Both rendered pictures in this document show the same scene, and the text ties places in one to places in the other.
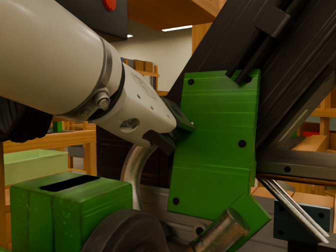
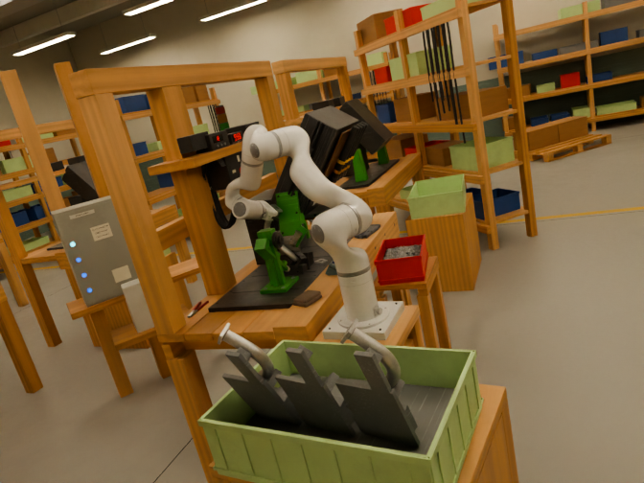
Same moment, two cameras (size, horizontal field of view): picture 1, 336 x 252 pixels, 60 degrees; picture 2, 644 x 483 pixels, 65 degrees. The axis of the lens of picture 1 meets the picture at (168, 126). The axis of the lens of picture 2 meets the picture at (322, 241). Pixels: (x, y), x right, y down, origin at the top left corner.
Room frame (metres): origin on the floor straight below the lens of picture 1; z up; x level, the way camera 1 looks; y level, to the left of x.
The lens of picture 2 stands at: (-2.00, 0.08, 1.67)
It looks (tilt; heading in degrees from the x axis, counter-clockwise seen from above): 16 degrees down; 354
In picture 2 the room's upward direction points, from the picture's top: 13 degrees counter-clockwise
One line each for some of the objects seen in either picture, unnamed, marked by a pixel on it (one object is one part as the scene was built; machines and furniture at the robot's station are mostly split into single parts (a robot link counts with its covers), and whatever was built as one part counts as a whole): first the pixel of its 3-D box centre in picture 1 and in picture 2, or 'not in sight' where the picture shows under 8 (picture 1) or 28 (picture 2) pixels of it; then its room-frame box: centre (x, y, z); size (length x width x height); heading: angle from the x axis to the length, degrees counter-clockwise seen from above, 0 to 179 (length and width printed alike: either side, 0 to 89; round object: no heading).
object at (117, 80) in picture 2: not in sight; (196, 75); (0.68, 0.19, 1.89); 1.50 x 0.09 x 0.09; 149
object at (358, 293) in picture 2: not in sight; (358, 293); (-0.31, -0.19, 0.97); 0.19 x 0.19 x 0.18
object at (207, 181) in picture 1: (220, 139); (291, 212); (0.44, -0.08, 1.17); 0.13 x 0.12 x 0.20; 149
